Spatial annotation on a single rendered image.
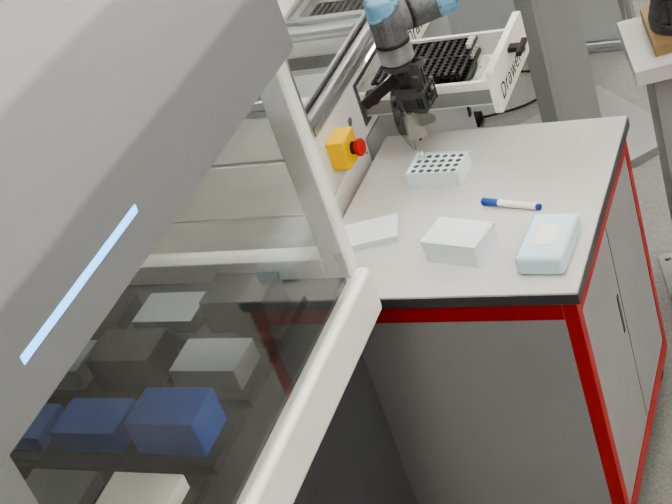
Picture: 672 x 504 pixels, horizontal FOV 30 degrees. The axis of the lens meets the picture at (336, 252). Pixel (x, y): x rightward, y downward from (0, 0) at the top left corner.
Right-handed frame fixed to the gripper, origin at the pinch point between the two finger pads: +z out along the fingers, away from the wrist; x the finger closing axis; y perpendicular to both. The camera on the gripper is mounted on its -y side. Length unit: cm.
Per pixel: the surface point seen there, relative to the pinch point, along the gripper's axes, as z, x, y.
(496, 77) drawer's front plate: -6.1, 14.5, 16.7
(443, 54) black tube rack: -5.9, 27.9, -0.7
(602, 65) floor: 84, 179, -14
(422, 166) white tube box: 5.0, -3.4, 2.0
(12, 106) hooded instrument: -79, -115, 11
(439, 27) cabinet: 9, 72, -21
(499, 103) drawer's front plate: -0.4, 12.8, 16.6
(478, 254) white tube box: 5.3, -35.0, 25.3
